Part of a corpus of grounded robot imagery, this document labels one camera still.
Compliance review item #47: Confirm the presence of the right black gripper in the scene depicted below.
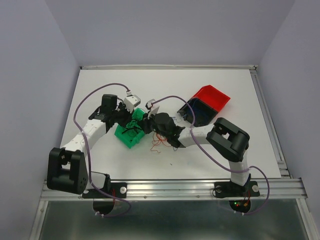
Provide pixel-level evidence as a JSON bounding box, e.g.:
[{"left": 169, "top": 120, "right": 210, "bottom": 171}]
[{"left": 137, "top": 110, "right": 169, "bottom": 139}]

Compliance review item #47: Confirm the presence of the black thin wire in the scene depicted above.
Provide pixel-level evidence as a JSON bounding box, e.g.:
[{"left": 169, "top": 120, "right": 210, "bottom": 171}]
[{"left": 122, "top": 112, "right": 145, "bottom": 137}]

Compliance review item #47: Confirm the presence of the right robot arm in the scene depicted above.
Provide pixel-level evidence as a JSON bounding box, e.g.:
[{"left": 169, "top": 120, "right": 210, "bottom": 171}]
[{"left": 137, "top": 112, "right": 250, "bottom": 195}]

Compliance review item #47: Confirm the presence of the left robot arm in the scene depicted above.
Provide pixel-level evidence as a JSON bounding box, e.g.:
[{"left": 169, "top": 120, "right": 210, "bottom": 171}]
[{"left": 46, "top": 94, "right": 141, "bottom": 195}]

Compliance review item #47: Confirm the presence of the green plastic bin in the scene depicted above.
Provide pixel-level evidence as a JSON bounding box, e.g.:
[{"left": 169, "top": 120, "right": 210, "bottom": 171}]
[{"left": 114, "top": 108, "right": 145, "bottom": 149}]

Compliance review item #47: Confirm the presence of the red and black bin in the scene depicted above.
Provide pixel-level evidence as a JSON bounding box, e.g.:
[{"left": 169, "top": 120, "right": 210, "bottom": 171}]
[{"left": 187, "top": 85, "right": 231, "bottom": 127}]

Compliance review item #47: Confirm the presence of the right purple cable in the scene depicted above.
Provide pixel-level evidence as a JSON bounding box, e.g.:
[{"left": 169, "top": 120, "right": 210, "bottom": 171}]
[{"left": 149, "top": 95, "right": 270, "bottom": 217}]

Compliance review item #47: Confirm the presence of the purple cable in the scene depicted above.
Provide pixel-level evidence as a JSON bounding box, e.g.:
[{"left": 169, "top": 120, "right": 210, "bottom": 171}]
[
  {"left": 149, "top": 95, "right": 270, "bottom": 217},
  {"left": 74, "top": 83, "right": 133, "bottom": 218}
]

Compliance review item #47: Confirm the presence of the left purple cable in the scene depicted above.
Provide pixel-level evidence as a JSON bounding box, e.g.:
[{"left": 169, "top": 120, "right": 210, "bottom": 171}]
[{"left": 74, "top": 83, "right": 133, "bottom": 218}]

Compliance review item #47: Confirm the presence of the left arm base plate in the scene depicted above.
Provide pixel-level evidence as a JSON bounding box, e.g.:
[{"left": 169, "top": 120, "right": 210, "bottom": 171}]
[{"left": 81, "top": 182, "right": 128, "bottom": 199}]

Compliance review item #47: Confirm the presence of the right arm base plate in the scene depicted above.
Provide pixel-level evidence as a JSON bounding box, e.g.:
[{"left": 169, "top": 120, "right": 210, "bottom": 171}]
[{"left": 212, "top": 180, "right": 260, "bottom": 199}]

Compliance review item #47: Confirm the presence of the right aluminium rail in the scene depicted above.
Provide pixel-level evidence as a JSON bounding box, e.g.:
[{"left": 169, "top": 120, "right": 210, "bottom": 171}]
[{"left": 249, "top": 69, "right": 285, "bottom": 156}]

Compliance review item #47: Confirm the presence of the aluminium rail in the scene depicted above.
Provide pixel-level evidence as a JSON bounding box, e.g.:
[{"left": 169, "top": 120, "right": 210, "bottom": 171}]
[
  {"left": 249, "top": 69, "right": 285, "bottom": 156},
  {"left": 40, "top": 178, "right": 308, "bottom": 202}
]

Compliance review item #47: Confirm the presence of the front aluminium rail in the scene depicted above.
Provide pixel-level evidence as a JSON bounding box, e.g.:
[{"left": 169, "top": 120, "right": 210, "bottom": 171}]
[{"left": 40, "top": 178, "right": 308, "bottom": 202}]

